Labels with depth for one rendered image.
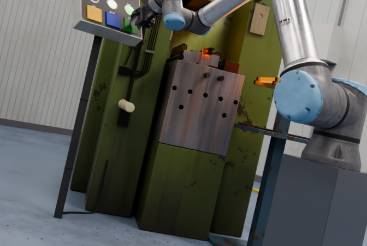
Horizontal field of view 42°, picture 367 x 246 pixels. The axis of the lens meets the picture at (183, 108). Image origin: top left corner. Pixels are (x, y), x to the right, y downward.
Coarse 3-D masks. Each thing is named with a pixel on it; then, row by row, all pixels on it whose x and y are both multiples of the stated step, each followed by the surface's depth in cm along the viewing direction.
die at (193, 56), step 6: (186, 54) 260; (192, 54) 260; (198, 54) 261; (186, 60) 260; (192, 60) 260; (198, 60) 261; (204, 60) 262; (210, 60) 262; (216, 60) 263; (216, 66) 263
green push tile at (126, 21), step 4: (124, 20) 236; (128, 20) 238; (124, 24) 235; (128, 24) 237; (124, 28) 234; (128, 28) 236; (132, 28) 237; (136, 28) 239; (132, 32) 236; (136, 32) 238
